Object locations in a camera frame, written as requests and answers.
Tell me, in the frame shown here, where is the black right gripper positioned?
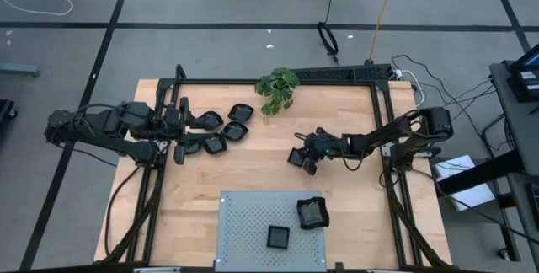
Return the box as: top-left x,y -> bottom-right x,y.
302,126 -> 344,177

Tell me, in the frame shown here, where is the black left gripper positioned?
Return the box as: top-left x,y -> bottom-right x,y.
162,96 -> 215,166

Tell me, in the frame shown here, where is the black leaf-shaped mini plate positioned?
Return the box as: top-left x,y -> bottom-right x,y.
203,133 -> 228,155
195,110 -> 225,131
227,103 -> 255,123
220,121 -> 249,142
183,140 -> 204,156

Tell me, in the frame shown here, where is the black square mini plate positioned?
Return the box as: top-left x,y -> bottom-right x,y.
266,224 -> 291,250
287,147 -> 308,169

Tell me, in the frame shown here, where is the black wavy square plate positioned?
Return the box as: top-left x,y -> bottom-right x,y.
296,195 -> 331,231

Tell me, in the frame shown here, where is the green plant in white pot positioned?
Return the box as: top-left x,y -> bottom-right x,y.
253,67 -> 301,117

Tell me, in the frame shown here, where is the grey perforated metal shelf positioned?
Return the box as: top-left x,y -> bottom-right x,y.
215,189 -> 328,272

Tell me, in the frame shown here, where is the black desk crossbar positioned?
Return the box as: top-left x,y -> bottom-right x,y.
436,149 -> 523,196

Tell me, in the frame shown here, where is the white paper sheet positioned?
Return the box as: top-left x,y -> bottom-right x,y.
432,154 -> 497,213

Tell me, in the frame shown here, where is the grey metal table foot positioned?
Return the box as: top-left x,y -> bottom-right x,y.
0,62 -> 41,78

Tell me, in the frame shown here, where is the black equipment base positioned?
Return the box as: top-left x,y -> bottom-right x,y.
0,99 -> 18,123

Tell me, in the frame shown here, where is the grey side desk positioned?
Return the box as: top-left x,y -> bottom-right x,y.
489,60 -> 539,177

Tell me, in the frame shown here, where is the black aluminium table frame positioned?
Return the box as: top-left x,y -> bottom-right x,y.
100,63 -> 454,270

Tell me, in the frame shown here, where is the black perforated cable tray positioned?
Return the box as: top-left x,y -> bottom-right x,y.
290,64 -> 395,83

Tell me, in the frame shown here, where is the white power cable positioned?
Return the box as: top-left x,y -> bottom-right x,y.
395,68 -> 426,109

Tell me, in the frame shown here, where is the yellow hanging cable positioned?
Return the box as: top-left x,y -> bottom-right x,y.
368,0 -> 401,62

